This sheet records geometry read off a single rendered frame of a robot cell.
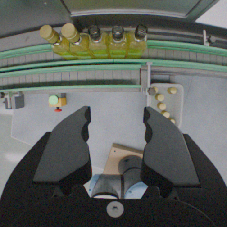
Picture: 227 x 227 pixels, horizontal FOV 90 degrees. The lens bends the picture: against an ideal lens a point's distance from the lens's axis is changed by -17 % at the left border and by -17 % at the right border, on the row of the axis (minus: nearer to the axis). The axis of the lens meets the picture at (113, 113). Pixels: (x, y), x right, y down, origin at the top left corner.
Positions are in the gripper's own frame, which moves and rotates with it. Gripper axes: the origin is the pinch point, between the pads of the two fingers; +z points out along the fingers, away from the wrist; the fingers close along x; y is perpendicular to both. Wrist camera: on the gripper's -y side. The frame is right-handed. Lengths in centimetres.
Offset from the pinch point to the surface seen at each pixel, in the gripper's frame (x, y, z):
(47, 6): -25, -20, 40
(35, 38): -38, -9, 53
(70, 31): -10.9, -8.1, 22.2
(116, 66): -0.5, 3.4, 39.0
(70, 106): -26, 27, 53
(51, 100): -32, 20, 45
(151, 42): 12.2, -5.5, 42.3
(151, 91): 11.5, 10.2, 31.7
